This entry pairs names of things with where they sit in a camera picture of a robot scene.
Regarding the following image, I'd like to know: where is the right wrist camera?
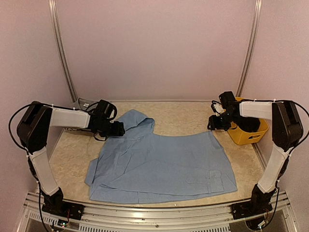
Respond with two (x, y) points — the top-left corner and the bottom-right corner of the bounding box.
(211, 100), (225, 116)

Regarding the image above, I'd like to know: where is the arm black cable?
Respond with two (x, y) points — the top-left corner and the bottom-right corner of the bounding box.
(272, 99), (305, 155)
(8, 101), (53, 228)

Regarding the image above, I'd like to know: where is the aluminium frame post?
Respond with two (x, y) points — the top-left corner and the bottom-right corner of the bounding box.
(236, 0), (263, 97)
(48, 0), (78, 102)

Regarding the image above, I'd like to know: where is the grey denim shirt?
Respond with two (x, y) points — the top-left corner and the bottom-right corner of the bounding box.
(63, 97), (94, 132)

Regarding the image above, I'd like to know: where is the black garment in basket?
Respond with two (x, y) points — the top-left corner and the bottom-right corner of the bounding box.
(234, 116), (260, 133)

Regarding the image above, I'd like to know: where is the yellow plastic basket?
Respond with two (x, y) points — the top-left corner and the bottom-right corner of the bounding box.
(227, 101), (271, 145)

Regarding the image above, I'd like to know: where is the light blue long sleeve shirt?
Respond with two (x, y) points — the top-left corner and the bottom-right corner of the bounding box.
(85, 110), (238, 204)

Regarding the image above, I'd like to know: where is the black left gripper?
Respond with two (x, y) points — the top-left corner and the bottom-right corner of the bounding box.
(96, 119), (125, 137)

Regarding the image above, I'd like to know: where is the left aluminium frame post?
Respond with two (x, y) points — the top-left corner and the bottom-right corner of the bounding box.
(48, 0), (78, 102)

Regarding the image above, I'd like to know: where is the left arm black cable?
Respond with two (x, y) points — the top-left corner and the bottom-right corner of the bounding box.
(8, 101), (53, 228)

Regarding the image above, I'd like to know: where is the right aluminium frame post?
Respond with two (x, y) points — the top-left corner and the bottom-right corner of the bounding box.
(236, 0), (263, 97)

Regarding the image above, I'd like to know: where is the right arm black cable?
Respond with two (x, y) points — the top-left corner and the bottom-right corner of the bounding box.
(272, 99), (305, 155)

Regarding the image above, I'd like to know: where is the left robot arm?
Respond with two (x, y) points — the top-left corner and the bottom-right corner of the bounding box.
(16, 100), (125, 220)

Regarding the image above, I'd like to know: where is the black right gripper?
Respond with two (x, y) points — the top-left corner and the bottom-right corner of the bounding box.
(208, 110), (239, 130)

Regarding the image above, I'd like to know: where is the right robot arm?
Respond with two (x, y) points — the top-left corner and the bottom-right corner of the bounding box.
(207, 91), (308, 219)

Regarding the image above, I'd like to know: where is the aluminium front rail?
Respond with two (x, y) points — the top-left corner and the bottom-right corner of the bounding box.
(16, 192), (299, 232)

